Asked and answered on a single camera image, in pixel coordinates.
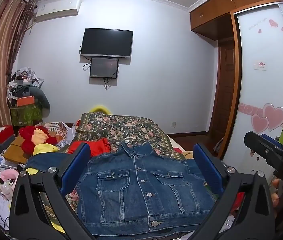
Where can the white door label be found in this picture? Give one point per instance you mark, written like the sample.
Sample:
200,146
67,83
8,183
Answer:
261,65

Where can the green patterned fabric box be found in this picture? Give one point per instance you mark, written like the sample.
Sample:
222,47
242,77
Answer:
25,116

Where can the floral bedspread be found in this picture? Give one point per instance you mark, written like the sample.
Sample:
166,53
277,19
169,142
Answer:
131,130

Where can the brown cardboard box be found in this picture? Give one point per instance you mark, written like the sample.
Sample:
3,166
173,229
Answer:
15,151

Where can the grey cushion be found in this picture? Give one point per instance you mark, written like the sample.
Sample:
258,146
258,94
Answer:
42,100

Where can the yellow cloth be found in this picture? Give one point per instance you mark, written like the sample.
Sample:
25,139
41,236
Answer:
44,150

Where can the yellow round object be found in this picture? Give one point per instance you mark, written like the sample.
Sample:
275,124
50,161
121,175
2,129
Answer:
101,109

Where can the white air conditioner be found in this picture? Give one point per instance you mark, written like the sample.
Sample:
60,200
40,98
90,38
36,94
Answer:
56,10

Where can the red garment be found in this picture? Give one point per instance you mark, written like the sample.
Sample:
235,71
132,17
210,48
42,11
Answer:
91,147

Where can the red and white box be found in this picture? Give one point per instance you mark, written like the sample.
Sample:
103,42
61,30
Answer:
2,133

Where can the orange box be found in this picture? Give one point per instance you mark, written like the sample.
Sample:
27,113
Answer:
25,101

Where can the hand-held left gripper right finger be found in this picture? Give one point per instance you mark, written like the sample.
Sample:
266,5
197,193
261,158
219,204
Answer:
207,166

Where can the person's right hand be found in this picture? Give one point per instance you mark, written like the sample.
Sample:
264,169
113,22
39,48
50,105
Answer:
276,195

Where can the patterned orange cloth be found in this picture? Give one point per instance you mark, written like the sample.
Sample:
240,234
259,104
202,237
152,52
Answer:
56,130

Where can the wall-mounted black television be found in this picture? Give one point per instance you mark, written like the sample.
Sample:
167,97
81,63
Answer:
106,42

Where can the red plush toy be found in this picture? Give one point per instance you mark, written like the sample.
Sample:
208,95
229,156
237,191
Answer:
31,140

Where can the small black monitor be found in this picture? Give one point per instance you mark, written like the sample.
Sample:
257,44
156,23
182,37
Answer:
104,68

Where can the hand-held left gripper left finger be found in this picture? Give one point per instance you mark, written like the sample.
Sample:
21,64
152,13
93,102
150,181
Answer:
77,165

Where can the pile of clutter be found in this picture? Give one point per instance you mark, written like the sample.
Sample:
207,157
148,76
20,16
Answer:
22,80

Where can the brown wooden door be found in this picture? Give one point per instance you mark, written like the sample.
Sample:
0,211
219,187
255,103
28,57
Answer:
222,87

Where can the white wardrobe sliding door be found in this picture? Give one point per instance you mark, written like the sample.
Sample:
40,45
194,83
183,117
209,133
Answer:
266,92

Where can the wooden overhead cabinet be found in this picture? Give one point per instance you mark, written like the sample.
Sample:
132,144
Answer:
214,12

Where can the blue denim jacket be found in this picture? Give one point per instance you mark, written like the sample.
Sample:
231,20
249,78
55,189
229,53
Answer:
136,187

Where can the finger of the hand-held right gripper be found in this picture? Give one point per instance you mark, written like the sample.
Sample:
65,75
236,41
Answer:
262,147
271,141

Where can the white wall socket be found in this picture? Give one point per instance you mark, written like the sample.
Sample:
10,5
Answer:
173,124

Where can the pink plush toy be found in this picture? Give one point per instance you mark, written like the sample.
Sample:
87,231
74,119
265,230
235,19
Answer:
7,175

